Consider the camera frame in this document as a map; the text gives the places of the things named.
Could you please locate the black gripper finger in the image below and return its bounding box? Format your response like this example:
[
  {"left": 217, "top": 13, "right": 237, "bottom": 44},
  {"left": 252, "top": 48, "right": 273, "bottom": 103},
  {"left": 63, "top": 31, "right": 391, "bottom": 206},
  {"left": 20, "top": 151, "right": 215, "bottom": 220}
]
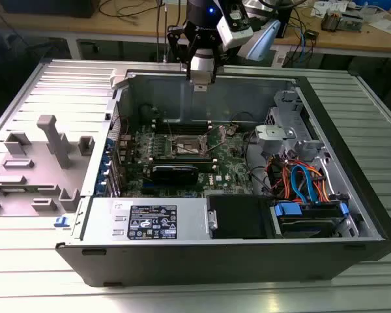
[
  {"left": 167, "top": 25, "right": 193, "bottom": 81},
  {"left": 211, "top": 42, "right": 231, "bottom": 84}
]

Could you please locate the CPU socket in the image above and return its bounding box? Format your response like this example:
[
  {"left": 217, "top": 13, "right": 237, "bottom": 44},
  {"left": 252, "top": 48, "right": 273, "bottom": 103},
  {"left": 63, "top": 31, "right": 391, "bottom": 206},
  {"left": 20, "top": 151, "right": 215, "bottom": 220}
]
[{"left": 168, "top": 132, "right": 209, "bottom": 160}]

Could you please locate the black computer tower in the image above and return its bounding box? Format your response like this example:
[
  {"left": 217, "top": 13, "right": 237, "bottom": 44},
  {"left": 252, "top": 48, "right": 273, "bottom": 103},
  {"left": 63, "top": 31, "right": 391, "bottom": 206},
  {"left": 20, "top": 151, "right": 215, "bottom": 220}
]
[{"left": 273, "top": 0, "right": 295, "bottom": 39}]

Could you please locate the metal disk bay cage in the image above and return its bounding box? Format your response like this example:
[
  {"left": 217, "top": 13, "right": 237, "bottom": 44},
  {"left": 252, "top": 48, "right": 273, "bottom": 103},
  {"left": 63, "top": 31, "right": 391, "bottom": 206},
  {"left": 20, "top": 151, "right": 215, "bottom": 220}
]
[{"left": 253, "top": 88, "right": 330, "bottom": 164}]

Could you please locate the metal heat sink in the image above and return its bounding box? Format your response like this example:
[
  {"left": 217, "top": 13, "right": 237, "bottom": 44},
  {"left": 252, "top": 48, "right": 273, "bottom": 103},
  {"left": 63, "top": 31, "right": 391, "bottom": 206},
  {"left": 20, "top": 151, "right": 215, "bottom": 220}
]
[{"left": 321, "top": 8, "right": 343, "bottom": 33}]

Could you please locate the green motherboard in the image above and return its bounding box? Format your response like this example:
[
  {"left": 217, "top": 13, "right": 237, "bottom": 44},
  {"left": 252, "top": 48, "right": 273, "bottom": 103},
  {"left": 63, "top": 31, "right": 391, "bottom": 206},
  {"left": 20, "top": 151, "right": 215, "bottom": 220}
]
[{"left": 117, "top": 122, "right": 259, "bottom": 200}]

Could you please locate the white printed booklet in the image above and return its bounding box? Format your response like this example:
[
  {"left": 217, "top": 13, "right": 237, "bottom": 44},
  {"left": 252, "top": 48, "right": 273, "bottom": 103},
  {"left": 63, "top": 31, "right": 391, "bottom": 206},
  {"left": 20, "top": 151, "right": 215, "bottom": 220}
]
[{"left": 311, "top": 0, "right": 350, "bottom": 17}]

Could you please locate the large black box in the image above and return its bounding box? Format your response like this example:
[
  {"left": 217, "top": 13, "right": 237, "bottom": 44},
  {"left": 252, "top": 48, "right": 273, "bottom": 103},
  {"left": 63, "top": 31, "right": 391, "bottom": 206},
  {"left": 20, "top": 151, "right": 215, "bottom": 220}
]
[{"left": 0, "top": 0, "right": 101, "bottom": 19}]

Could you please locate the wooden workbench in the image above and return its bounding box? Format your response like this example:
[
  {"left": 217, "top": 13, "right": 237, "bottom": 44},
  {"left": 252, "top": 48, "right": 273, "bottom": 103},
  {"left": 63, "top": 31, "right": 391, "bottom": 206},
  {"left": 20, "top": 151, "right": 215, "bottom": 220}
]
[{"left": 0, "top": 0, "right": 391, "bottom": 61}]

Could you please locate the black graphics card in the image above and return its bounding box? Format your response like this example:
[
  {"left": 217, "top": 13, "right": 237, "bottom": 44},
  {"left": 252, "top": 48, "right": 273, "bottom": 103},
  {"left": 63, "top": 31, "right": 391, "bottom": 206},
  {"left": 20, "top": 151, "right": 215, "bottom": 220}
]
[{"left": 149, "top": 164, "right": 200, "bottom": 188}]

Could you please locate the grey electronic device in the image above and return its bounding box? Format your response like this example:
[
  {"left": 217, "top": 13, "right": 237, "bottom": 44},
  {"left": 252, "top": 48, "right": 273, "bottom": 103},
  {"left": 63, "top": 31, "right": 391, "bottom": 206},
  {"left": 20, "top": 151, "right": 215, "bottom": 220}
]
[{"left": 340, "top": 11, "right": 372, "bottom": 33}]

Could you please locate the white paper sheet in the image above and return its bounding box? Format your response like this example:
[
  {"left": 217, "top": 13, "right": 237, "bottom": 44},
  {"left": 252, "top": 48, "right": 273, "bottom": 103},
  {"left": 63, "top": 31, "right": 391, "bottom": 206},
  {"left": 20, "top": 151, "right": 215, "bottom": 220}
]
[{"left": 367, "top": 18, "right": 391, "bottom": 35}]

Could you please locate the black label sticker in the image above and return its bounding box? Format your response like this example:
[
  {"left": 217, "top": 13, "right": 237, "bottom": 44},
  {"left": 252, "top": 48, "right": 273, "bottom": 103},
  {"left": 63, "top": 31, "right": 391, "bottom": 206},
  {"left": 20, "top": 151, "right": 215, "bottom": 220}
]
[{"left": 126, "top": 204, "right": 178, "bottom": 241}]

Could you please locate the hard disk in blue carrier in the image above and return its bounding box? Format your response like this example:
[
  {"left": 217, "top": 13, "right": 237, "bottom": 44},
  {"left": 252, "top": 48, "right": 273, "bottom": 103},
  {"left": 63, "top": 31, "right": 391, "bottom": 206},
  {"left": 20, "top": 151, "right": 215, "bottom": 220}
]
[{"left": 269, "top": 200, "right": 352, "bottom": 239}]

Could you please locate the grey parts rack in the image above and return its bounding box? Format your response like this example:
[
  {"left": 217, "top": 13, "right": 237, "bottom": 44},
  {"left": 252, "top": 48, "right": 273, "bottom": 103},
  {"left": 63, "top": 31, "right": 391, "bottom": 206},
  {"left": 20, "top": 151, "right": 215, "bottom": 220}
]
[{"left": 0, "top": 113, "right": 97, "bottom": 216}]

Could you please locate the silver power supply unit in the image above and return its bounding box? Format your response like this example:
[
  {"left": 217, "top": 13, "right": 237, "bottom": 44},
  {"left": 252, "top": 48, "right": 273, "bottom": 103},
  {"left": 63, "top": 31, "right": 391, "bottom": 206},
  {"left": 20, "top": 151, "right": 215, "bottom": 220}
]
[{"left": 80, "top": 196, "right": 210, "bottom": 243}]

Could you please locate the black PC case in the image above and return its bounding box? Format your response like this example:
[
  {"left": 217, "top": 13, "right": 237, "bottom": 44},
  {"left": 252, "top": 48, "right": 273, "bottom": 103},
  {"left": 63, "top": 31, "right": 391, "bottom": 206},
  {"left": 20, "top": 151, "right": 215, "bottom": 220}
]
[{"left": 54, "top": 67, "right": 391, "bottom": 288}]

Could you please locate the white black camera box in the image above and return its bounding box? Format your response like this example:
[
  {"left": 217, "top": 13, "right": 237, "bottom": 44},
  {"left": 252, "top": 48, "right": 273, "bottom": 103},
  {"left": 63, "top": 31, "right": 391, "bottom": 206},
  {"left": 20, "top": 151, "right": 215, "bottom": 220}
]
[{"left": 216, "top": 0, "right": 254, "bottom": 52}]

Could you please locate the thin fan wire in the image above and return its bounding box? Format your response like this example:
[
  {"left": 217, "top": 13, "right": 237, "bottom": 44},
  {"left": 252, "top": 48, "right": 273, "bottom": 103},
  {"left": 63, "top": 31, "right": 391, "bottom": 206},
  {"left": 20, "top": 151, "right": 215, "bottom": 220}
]
[{"left": 229, "top": 112, "right": 260, "bottom": 131}]

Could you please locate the grey case latch handle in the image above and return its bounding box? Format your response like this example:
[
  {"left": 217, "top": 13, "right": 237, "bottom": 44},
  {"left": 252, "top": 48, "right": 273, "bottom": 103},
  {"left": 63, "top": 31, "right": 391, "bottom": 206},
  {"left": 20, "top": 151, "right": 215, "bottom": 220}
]
[{"left": 109, "top": 67, "right": 132, "bottom": 91}]

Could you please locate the thick black cable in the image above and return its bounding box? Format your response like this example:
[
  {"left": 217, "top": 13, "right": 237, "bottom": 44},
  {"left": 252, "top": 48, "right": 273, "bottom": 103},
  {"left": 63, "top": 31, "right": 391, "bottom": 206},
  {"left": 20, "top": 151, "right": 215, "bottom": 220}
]
[{"left": 243, "top": 130, "right": 276, "bottom": 199}]

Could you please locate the blue flat wire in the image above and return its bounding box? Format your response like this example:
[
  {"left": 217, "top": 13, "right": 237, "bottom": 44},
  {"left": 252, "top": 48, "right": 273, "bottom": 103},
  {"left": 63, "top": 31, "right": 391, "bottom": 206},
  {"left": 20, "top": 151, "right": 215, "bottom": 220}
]
[{"left": 289, "top": 164, "right": 321, "bottom": 205}]

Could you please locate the orange wire bundle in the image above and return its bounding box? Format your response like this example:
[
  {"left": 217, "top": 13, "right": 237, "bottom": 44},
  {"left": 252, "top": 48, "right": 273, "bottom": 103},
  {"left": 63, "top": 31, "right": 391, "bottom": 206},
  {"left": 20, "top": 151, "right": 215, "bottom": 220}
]
[{"left": 267, "top": 157, "right": 332, "bottom": 205}]

